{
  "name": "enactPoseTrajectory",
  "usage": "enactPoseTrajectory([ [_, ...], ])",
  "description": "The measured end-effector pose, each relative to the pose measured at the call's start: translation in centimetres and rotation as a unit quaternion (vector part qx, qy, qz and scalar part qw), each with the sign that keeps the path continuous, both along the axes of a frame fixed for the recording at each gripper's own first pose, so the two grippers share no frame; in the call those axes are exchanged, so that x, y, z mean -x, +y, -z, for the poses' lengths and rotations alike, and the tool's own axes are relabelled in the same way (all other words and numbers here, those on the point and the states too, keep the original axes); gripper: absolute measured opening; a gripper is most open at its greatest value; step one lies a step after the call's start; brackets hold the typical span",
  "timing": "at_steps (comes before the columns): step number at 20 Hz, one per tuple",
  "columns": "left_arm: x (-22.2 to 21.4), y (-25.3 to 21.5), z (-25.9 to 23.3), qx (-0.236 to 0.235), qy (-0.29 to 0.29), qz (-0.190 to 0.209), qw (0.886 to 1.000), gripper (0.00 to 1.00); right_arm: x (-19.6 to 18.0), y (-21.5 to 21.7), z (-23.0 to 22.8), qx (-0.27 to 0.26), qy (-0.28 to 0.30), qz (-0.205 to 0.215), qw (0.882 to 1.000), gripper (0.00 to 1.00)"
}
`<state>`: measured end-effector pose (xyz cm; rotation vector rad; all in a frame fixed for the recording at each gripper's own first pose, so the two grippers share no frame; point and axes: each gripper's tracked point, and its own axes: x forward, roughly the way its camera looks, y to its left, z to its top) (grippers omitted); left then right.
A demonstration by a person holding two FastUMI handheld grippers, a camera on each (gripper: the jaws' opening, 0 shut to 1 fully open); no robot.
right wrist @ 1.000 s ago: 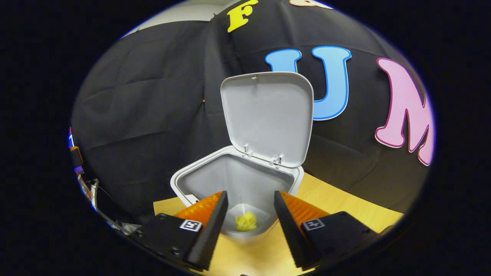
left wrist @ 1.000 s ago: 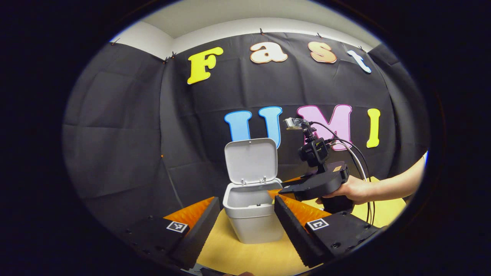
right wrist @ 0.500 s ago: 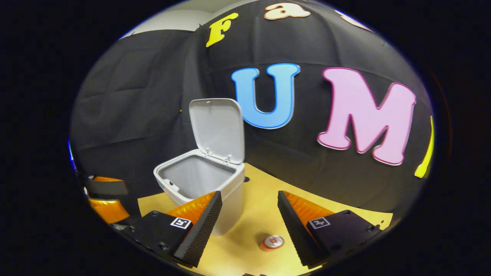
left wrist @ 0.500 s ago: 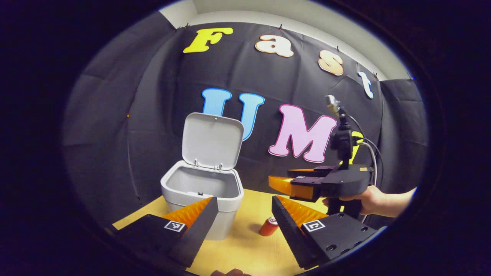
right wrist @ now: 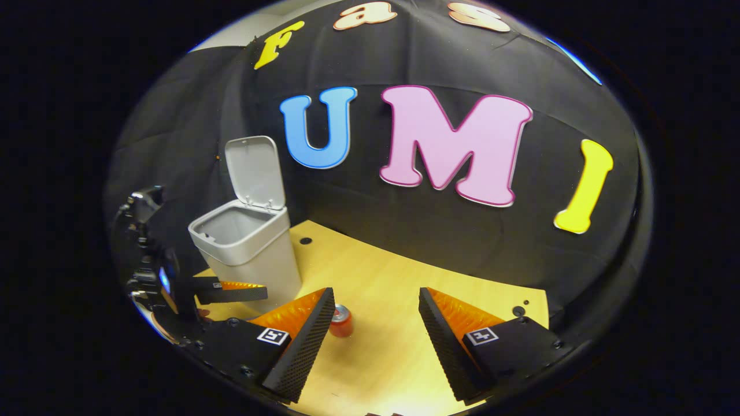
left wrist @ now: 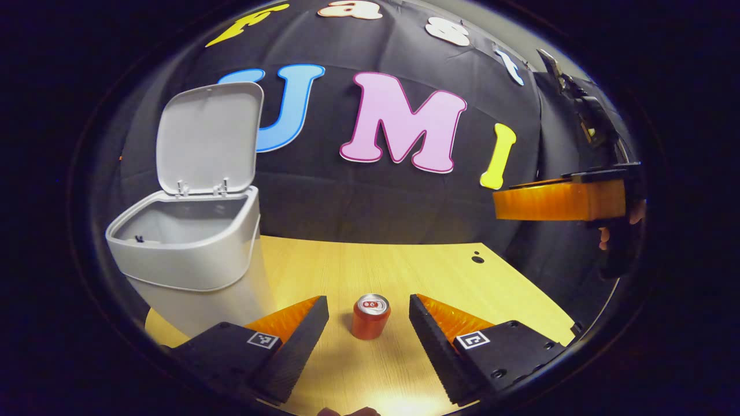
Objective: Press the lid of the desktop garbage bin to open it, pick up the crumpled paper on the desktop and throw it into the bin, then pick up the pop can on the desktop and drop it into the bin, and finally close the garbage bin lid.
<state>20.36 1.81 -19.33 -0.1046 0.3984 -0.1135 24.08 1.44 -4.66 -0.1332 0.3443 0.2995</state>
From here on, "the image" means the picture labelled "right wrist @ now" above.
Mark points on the red pop can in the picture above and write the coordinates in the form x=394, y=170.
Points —
x=341, y=324

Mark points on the white desktop garbage bin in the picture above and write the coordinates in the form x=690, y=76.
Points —
x=254, y=254

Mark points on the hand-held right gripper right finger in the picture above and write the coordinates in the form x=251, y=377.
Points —
x=451, y=346

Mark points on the wooden desktop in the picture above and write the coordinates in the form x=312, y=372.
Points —
x=376, y=277

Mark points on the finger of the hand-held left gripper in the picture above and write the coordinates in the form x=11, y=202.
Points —
x=231, y=293

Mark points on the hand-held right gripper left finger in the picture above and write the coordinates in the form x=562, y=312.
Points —
x=300, y=352

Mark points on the black backdrop cloth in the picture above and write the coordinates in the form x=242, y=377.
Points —
x=404, y=231

